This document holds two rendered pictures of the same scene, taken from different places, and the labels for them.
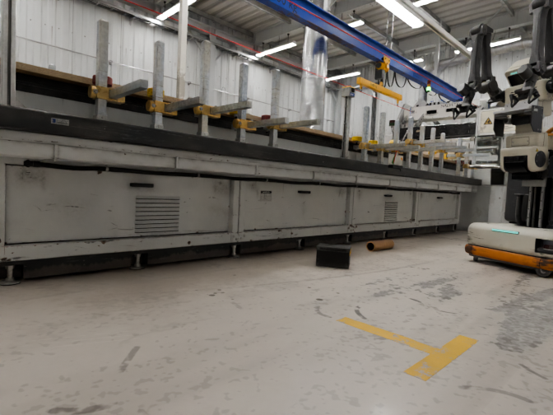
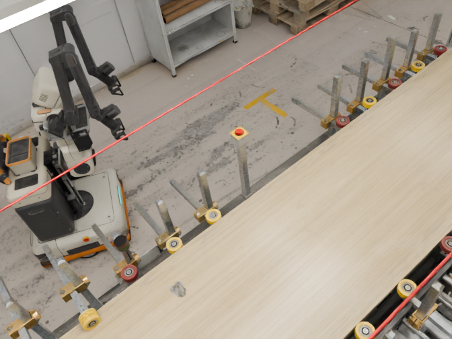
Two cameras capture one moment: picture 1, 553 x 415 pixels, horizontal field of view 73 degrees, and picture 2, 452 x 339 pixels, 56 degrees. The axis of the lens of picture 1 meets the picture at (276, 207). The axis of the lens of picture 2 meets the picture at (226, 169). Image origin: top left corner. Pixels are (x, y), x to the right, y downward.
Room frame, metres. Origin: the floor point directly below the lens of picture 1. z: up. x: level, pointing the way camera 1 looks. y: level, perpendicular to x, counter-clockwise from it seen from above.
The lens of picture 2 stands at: (4.31, -0.25, 2.69)
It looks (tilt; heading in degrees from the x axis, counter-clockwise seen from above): 48 degrees down; 192
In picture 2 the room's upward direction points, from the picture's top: 9 degrees counter-clockwise
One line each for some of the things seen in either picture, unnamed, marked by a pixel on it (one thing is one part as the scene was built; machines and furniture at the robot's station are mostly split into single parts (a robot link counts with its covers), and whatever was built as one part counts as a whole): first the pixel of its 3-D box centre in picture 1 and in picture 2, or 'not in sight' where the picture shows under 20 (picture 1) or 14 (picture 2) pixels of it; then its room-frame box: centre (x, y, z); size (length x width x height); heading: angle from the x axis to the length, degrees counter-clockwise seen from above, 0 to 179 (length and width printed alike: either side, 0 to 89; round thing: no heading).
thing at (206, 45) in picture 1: (204, 89); (386, 68); (1.93, 0.40, 0.94); 0.04 x 0.04 x 0.48; 45
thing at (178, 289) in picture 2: not in sight; (177, 288); (3.50, -0.74, 0.91); 0.09 x 0.07 x 0.02; 38
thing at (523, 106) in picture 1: (518, 118); (78, 124); (2.47, -1.54, 0.99); 0.28 x 0.16 x 0.22; 22
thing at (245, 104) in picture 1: (220, 109); (368, 78); (1.89, 0.30, 0.83); 0.43 x 0.03 x 0.04; 45
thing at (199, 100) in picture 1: (175, 106); (390, 66); (1.71, 0.48, 0.80); 0.43 x 0.03 x 0.04; 45
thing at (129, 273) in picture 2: not in sight; (131, 276); (3.42, -1.00, 0.85); 0.08 x 0.08 x 0.11
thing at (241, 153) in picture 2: (346, 128); (243, 171); (2.80, -0.48, 0.93); 0.05 x 0.05 x 0.45; 45
